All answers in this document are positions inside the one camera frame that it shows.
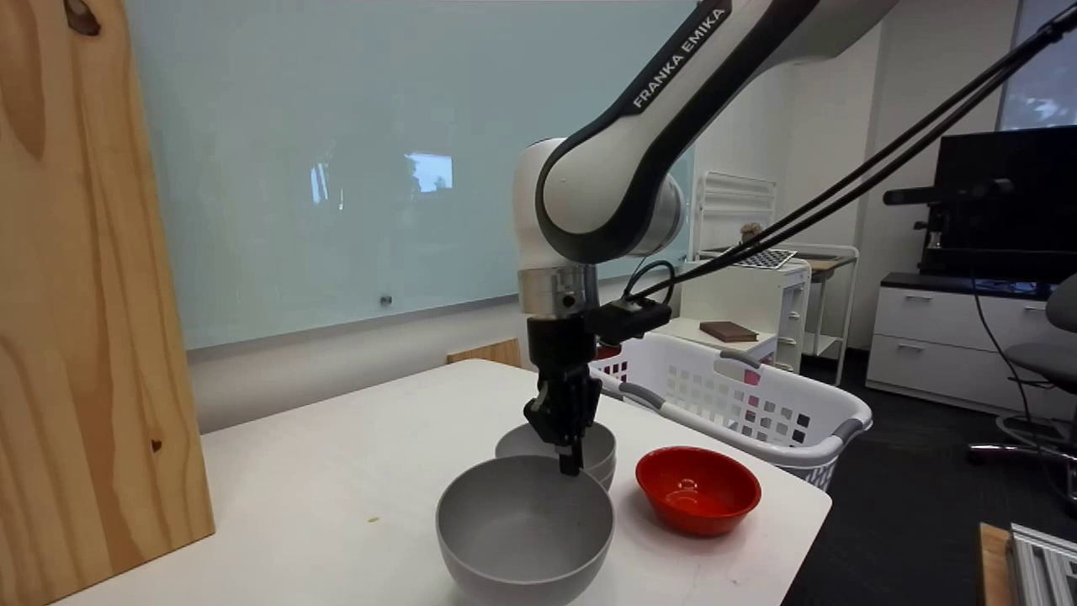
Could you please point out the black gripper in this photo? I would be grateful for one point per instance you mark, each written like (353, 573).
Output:
(563, 392)

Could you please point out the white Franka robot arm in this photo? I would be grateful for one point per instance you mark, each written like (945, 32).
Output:
(627, 188)

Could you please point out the red bowl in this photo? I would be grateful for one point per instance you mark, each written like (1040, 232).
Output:
(693, 492)

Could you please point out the brown cardboard piece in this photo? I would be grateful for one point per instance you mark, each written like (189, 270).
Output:
(484, 355)

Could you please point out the white laundry basket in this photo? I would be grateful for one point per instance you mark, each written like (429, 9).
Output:
(727, 392)

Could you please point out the brown flat object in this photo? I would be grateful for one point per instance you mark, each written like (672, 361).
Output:
(727, 331)

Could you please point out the white shelf cart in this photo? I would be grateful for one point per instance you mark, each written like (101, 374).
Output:
(741, 296)

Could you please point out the checkerboard calibration sheet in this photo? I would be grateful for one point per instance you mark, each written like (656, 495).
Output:
(768, 256)

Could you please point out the small grey object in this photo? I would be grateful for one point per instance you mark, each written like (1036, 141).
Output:
(749, 232)

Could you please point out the white side table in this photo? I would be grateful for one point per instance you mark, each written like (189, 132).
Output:
(830, 259)

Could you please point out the white drawer cabinet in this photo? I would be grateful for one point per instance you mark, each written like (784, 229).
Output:
(930, 339)

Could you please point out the glass whiteboard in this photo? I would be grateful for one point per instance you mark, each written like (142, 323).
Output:
(336, 111)

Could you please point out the wooden plank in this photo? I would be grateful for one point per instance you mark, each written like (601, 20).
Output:
(993, 565)

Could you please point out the plywood board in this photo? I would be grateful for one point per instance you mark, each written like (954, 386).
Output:
(87, 339)

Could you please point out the black monitor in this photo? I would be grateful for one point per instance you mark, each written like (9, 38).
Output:
(1011, 222)

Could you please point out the grey office chair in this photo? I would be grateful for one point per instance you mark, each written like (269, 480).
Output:
(1061, 304)

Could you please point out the window pane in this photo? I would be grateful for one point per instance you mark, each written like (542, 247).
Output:
(1044, 88)

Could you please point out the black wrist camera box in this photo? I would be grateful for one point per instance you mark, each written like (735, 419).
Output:
(635, 317)

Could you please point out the whiteboard standoff mount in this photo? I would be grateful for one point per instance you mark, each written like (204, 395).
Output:
(386, 300)

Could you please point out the white slatted wall panel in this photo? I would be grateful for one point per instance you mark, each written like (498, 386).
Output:
(735, 203)

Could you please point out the black camera on mount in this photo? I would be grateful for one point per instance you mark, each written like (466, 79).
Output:
(904, 193)

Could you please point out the aluminium rail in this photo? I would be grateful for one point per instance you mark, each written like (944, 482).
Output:
(1044, 565)

